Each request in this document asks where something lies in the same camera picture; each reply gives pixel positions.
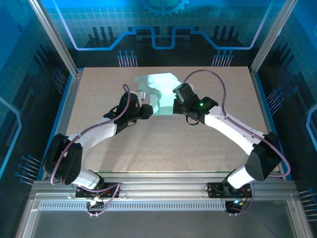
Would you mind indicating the white cloth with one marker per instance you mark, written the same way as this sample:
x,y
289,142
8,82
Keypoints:
x,y
161,94

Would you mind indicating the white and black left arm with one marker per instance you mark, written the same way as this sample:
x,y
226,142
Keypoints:
x,y
96,134

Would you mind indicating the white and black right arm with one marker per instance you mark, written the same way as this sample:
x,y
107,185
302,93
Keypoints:
x,y
235,129

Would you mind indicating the wide aluminium base beam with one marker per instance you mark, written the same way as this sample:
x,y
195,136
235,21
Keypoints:
x,y
161,188

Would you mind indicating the grey metal platform sheet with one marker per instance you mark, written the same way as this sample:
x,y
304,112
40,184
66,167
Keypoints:
x,y
161,225

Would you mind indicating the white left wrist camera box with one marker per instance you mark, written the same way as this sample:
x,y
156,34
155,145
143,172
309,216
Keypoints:
x,y
141,95

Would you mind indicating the aluminium frame rail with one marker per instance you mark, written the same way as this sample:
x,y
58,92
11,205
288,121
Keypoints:
x,y
266,111
67,104

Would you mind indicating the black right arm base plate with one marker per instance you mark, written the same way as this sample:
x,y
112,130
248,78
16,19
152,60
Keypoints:
x,y
215,191

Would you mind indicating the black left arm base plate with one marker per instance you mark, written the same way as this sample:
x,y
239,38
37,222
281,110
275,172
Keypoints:
x,y
81,193

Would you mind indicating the aluminium frame post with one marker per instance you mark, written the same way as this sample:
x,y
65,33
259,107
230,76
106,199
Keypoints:
x,y
53,37
272,37

